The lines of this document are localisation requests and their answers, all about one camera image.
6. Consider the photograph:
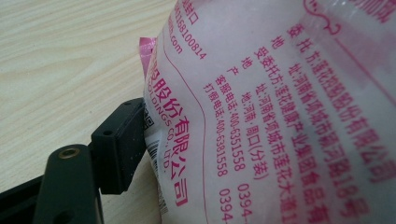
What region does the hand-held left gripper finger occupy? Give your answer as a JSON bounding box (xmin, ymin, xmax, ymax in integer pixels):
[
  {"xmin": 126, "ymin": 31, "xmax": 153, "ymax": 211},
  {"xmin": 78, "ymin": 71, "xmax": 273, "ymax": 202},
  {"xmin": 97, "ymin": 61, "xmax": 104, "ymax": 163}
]
[{"xmin": 91, "ymin": 96, "xmax": 148, "ymax": 196}]

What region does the pink printed clear plastic bag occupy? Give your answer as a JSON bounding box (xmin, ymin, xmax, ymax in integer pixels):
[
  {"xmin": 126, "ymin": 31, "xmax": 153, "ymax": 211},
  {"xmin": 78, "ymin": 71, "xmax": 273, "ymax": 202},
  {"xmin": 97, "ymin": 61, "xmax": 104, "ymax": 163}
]
[{"xmin": 138, "ymin": 0, "xmax": 396, "ymax": 224}]

